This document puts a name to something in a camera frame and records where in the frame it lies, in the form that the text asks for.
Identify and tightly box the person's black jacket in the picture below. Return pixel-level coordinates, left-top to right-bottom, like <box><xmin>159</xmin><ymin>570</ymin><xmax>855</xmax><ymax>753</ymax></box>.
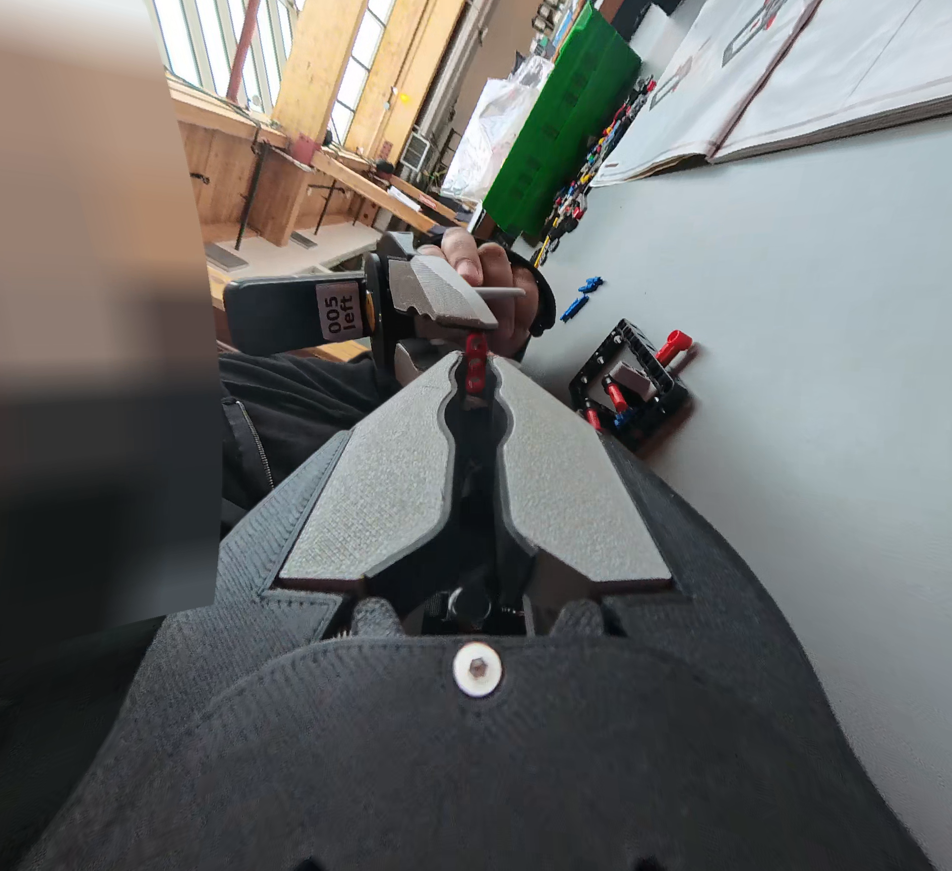
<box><xmin>0</xmin><ymin>350</ymin><xmax>404</xmax><ymax>871</ymax></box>

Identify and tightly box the green plastic bin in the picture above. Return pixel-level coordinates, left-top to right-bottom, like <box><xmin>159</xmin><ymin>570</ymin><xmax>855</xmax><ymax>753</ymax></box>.
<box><xmin>482</xmin><ymin>0</ymin><xmax>643</xmax><ymax>241</ymax></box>

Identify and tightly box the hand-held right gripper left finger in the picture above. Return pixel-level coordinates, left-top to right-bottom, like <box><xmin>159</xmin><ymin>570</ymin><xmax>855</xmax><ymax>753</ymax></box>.
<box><xmin>277</xmin><ymin>352</ymin><xmax>464</xmax><ymax>582</ymax></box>

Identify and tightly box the lego instruction booklet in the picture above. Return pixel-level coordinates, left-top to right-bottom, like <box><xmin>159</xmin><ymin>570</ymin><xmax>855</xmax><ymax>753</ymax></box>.
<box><xmin>591</xmin><ymin>0</ymin><xmax>952</xmax><ymax>188</ymax></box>

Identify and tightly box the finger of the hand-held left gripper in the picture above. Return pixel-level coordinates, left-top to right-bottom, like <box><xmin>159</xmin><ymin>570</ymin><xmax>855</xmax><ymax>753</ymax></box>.
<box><xmin>393</xmin><ymin>342</ymin><xmax>449</xmax><ymax>390</ymax></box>
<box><xmin>385</xmin><ymin>254</ymin><xmax>501</xmax><ymax>332</ymax></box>

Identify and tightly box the black round badge reel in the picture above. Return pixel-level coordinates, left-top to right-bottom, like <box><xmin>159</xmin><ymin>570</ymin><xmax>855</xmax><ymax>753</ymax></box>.
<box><xmin>448</xmin><ymin>586</ymin><xmax>493</xmax><ymax>628</ymax></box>

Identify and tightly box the red vertical pipe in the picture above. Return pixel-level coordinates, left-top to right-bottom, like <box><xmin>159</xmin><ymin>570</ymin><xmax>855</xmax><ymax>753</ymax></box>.
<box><xmin>225</xmin><ymin>0</ymin><xmax>282</xmax><ymax>105</ymax></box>

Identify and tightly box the person's left hand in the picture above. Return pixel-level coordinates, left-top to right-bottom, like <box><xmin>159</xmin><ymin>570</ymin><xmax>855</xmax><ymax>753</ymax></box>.
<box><xmin>441</xmin><ymin>228</ymin><xmax>541</xmax><ymax>360</ymax></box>

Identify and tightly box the black lego frame assembly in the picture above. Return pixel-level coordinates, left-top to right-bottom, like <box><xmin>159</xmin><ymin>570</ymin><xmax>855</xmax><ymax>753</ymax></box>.
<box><xmin>569</xmin><ymin>319</ymin><xmax>698</xmax><ymax>453</ymax></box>

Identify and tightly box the pile of lego pieces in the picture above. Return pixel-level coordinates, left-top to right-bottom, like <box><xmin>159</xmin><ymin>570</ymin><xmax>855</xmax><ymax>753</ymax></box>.
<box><xmin>530</xmin><ymin>74</ymin><xmax>660</xmax><ymax>271</ymax></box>

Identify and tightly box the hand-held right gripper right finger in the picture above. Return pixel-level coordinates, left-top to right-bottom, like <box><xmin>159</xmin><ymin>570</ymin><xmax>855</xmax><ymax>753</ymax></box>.
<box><xmin>487</xmin><ymin>356</ymin><xmax>674</xmax><ymax>587</ymax></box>

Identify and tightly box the clear bag of lego parts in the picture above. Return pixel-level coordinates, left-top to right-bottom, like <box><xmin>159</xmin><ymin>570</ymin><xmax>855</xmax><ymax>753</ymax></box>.
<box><xmin>442</xmin><ymin>57</ymin><xmax>556</xmax><ymax>204</ymax></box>

